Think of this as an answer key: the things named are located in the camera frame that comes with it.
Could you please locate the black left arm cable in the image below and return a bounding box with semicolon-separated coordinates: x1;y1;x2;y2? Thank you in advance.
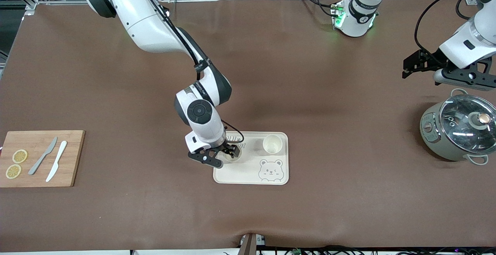
414;0;477;65

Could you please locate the glass pot lid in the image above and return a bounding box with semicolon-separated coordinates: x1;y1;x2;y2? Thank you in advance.
439;94;496;155

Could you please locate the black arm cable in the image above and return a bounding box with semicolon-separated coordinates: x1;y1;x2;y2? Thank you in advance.
414;0;477;65
141;0;245;145

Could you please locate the white plastic cup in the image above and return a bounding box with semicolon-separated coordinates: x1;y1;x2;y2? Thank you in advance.
223;146;243;164
263;134;283;155

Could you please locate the grey pot with glass lid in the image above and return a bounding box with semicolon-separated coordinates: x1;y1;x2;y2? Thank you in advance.
420;88;496;165

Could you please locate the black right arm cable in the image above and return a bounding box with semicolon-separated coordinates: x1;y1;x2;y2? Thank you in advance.
141;0;245;145

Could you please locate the brown camera mount post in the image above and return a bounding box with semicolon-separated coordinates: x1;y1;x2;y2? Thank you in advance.
238;233;266;255

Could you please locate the cream bear print tray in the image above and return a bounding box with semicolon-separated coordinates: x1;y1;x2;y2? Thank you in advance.
213;131;289;186

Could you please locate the white plastic knife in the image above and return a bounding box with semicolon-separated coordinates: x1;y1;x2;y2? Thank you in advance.
46;141;68;183

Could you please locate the bamboo cutting board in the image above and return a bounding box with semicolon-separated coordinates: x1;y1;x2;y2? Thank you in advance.
0;130;86;188

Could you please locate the grey plastic knife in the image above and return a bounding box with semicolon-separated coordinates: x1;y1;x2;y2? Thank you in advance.
28;136;58;176

